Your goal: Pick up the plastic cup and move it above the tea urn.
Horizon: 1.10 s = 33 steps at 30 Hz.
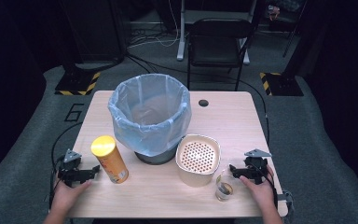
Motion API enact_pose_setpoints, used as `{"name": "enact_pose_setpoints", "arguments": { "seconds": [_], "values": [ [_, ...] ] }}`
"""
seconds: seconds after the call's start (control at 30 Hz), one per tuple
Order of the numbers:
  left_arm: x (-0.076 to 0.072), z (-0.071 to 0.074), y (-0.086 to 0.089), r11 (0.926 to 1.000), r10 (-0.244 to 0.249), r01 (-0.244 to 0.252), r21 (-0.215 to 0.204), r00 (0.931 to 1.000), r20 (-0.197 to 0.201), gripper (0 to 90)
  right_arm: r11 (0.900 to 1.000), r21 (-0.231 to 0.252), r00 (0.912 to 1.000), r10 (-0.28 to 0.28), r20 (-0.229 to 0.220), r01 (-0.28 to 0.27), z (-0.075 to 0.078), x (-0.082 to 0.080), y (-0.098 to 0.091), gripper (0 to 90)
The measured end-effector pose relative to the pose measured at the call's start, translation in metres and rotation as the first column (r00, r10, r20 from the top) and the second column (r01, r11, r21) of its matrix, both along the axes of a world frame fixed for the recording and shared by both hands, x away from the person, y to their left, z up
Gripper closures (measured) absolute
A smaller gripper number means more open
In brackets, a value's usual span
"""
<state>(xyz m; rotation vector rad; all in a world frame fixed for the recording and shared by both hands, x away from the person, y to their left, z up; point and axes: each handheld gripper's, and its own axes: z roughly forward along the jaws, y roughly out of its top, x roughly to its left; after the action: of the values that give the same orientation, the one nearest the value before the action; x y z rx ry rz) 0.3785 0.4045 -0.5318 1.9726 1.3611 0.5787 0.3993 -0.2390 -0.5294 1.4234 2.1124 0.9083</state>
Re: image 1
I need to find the yellow chip can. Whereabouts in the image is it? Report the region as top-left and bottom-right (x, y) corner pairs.
(90, 134), (130, 185)

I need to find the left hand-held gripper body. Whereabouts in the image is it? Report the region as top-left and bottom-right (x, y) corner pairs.
(57, 148), (87, 188)

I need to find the person's left hand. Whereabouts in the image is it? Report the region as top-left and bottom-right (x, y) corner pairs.
(50, 180), (93, 215)

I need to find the right hand-held gripper cable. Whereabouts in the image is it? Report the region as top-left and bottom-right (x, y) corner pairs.
(260, 162), (280, 210)

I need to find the black striped stand base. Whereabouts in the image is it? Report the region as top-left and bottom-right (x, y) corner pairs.
(259, 72), (305, 97)
(54, 66), (102, 96)

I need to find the black cabinet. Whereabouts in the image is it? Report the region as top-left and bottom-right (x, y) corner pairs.
(71, 0), (128, 63)

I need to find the black folding chair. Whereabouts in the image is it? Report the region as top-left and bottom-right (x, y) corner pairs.
(186, 18), (254, 91)

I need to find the beige perforated strainer container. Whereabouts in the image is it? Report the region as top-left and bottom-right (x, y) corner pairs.
(175, 133), (222, 189)

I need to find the clear glass cup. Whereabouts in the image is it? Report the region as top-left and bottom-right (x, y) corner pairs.
(214, 174), (236, 203)

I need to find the grey trash bin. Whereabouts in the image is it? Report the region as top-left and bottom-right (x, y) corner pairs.
(134, 141), (181, 166)

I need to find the white desk frame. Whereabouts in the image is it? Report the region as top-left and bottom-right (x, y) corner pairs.
(176, 0), (252, 65)

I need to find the left hand-held gripper cable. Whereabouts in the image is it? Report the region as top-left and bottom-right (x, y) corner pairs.
(48, 121), (85, 208)

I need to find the trash bin with blue bag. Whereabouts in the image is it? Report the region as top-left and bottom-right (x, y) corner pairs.
(107, 73), (193, 158)

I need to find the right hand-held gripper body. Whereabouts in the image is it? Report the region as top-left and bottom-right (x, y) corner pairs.
(243, 148), (273, 185)

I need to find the grey table clamp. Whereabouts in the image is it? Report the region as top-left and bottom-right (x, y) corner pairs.
(277, 189), (295, 217)

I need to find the hand-held gripper cable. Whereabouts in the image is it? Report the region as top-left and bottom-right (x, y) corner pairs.
(260, 162), (280, 210)
(48, 121), (85, 208)

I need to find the white floor cable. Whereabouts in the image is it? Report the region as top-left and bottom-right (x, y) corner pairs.
(127, 0), (182, 49)

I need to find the person's right hand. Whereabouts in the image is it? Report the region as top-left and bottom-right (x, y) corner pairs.
(239, 166), (276, 213)

